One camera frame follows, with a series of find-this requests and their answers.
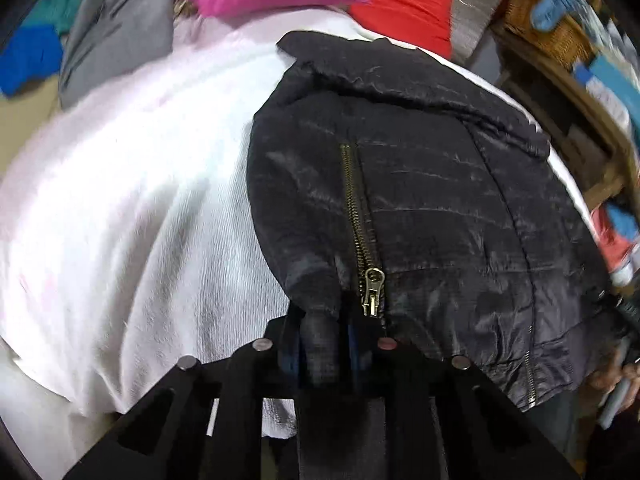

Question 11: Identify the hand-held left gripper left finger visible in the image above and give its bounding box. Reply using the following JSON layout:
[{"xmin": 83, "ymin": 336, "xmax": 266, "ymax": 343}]
[{"xmin": 65, "ymin": 310, "xmax": 304, "ymax": 480}]

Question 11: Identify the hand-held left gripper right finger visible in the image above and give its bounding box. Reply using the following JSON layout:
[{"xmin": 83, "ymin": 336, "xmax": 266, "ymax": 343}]
[{"xmin": 345, "ymin": 310, "xmax": 581, "ymax": 480}]

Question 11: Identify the black puffer jacket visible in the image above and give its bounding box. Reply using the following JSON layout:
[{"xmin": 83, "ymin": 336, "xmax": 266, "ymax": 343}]
[{"xmin": 246, "ymin": 30, "xmax": 626, "ymax": 411}]

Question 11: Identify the person's right hand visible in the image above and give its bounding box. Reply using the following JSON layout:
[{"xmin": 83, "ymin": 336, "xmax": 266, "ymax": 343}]
[{"xmin": 587, "ymin": 360, "xmax": 640, "ymax": 411}]

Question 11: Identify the white blanket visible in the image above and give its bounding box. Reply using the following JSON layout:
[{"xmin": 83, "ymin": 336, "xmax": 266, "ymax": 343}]
[{"xmin": 0, "ymin": 7, "xmax": 596, "ymax": 441}]

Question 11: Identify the wooden table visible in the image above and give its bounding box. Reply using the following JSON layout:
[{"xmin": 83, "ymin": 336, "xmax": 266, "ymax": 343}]
[{"xmin": 492, "ymin": 25, "xmax": 640, "ymax": 211}]

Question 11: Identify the blue cardboard box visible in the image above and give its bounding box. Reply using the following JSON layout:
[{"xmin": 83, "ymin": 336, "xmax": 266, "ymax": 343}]
[{"xmin": 575, "ymin": 55, "xmax": 640, "ymax": 126}]

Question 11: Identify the wicker basket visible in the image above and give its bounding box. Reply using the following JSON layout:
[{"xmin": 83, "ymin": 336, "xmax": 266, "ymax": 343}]
[{"xmin": 502, "ymin": 0, "xmax": 596, "ymax": 68}]

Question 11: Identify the blue cloth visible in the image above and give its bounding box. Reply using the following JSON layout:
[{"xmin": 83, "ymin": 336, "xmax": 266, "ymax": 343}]
[{"xmin": 531, "ymin": 0, "xmax": 576, "ymax": 31}]

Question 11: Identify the beige sofa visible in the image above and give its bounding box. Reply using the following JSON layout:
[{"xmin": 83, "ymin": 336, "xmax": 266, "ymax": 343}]
[{"xmin": 0, "ymin": 80, "xmax": 61, "ymax": 171}]

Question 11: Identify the red pillow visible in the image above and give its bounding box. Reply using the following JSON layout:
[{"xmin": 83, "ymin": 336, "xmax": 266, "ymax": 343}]
[{"xmin": 347, "ymin": 0, "xmax": 453, "ymax": 58}]

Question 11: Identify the silver foil board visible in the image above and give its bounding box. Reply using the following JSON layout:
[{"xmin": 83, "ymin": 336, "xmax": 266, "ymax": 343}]
[{"xmin": 320, "ymin": 0, "xmax": 513, "ymax": 61}]

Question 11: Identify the grey coat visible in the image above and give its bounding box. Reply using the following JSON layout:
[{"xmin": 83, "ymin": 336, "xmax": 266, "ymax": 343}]
[{"xmin": 59, "ymin": 0, "xmax": 176, "ymax": 110}]

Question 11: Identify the blue jacket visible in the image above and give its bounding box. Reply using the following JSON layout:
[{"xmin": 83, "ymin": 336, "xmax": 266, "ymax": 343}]
[{"xmin": 0, "ymin": 24, "xmax": 65, "ymax": 98}]

